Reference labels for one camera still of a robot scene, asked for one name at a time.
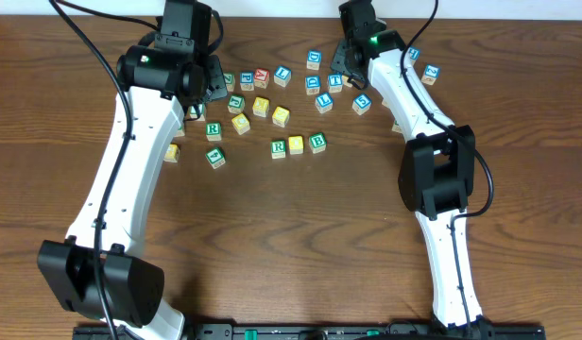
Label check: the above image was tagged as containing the green B block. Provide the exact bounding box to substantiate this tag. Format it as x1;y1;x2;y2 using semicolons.
309;132;328;154

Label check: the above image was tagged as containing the yellow O block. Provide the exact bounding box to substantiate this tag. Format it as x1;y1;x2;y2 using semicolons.
342;75;352;88
288;136;304;155

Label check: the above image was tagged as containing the green r block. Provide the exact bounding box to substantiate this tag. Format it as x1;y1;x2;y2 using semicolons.
206;122;222;142
270;140;286;160

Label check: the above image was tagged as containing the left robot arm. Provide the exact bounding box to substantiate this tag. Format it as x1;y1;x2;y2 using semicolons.
37;45;227;339

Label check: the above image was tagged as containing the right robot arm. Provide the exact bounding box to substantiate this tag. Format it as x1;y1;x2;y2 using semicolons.
331;28;482;332

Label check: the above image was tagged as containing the green Z block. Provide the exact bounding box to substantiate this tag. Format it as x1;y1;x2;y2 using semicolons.
223;73;235;92

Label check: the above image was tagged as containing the blue T block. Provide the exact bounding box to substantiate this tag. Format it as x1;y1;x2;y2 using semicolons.
328;74;344;94

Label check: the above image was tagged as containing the blue D block upper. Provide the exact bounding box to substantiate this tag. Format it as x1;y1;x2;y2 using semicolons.
306;50;322;71

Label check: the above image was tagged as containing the blue d block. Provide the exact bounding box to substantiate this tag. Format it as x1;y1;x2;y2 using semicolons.
306;50;322;71
305;76;320;95

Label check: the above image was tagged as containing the green J block left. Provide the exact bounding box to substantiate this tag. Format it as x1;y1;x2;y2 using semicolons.
228;94;246;114

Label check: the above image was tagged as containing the green j block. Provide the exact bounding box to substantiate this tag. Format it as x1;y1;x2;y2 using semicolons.
228;94;246;114
392;121;402;134

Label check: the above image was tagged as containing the blue P block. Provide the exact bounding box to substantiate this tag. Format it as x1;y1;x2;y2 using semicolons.
239;72;254;92

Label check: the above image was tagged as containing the blue D block lower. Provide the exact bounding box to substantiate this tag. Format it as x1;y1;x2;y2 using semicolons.
305;76;320;95

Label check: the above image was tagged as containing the green 7 block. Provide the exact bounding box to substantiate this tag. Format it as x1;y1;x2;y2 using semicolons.
188;104;207;121

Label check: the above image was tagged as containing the blue L block lower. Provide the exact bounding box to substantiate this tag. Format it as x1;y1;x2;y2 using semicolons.
316;93;334;113

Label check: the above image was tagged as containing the blue l block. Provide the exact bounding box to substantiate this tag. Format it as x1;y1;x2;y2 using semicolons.
273;65;292;88
316;93;334;113

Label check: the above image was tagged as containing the blue 5 block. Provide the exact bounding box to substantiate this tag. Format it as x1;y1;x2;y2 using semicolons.
352;93;372;115

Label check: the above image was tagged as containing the red A block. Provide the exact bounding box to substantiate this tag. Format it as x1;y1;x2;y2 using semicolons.
253;68;270;89

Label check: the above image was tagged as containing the yellow C block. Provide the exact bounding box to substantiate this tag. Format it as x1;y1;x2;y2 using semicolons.
231;113;250;135

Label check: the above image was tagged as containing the yellow K block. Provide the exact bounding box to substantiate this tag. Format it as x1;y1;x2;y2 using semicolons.
252;96;270;117

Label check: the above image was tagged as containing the blue L block upper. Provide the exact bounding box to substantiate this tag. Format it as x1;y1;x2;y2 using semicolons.
273;65;292;88

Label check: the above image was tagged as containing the blue H block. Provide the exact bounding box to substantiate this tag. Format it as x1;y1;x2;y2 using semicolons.
408;47;420;65

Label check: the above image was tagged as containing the green V block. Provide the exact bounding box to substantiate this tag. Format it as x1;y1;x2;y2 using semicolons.
175;124;185;138

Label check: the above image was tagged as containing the yellow S block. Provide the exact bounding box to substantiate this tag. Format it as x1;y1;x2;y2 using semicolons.
272;106;290;128

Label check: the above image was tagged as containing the blue 2 block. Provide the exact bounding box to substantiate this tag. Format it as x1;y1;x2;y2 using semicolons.
420;64;440;85

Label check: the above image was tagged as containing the green 4 block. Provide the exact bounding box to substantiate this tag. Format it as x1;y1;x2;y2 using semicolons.
205;147;226;169

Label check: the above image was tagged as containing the green J block right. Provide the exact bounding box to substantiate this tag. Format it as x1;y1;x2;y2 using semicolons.
392;121;402;134

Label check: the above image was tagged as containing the yellow G block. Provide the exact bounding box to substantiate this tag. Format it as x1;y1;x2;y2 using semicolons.
164;144;180;162

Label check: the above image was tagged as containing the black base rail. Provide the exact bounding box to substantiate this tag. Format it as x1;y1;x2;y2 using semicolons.
72;322;547;340

